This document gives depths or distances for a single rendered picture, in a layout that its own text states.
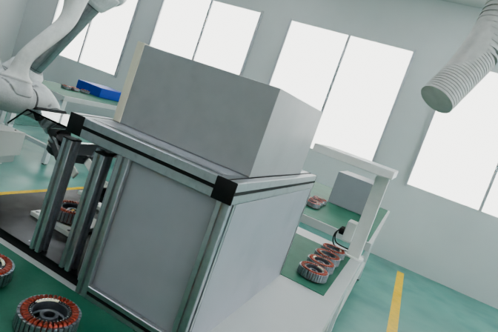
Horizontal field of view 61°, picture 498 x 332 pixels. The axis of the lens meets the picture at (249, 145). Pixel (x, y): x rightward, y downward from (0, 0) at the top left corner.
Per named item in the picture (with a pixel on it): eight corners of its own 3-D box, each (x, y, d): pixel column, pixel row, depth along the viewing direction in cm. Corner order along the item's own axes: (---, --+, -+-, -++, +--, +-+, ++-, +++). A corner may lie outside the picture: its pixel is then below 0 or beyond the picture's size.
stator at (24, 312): (82, 344, 77) (88, 325, 76) (15, 349, 70) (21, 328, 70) (70, 308, 85) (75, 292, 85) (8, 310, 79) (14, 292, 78)
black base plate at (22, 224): (-50, 205, 112) (-48, 197, 111) (112, 191, 171) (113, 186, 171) (77, 287, 95) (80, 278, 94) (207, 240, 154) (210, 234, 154)
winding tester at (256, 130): (112, 120, 104) (137, 40, 102) (197, 133, 144) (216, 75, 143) (248, 178, 90) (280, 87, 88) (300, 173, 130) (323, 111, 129)
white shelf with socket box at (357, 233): (279, 239, 185) (314, 142, 181) (300, 227, 220) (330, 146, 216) (355, 275, 173) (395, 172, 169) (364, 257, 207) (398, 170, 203)
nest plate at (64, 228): (30, 214, 118) (30, 210, 118) (70, 209, 132) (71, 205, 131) (67, 236, 112) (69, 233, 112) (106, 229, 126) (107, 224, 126)
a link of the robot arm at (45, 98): (50, 127, 165) (23, 122, 152) (32, 98, 169) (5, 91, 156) (69, 110, 163) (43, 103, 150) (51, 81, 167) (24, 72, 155)
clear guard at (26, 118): (7, 123, 111) (12, 101, 110) (75, 130, 133) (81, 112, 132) (97, 167, 99) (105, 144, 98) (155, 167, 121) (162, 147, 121)
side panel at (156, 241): (74, 292, 92) (118, 155, 89) (84, 288, 95) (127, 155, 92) (176, 358, 82) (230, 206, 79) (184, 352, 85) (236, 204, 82)
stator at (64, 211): (41, 214, 117) (44, 201, 117) (67, 207, 128) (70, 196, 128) (74, 229, 115) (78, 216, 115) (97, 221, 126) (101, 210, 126)
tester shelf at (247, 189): (64, 130, 95) (70, 111, 95) (204, 144, 158) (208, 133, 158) (230, 206, 79) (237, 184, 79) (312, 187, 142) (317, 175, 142)
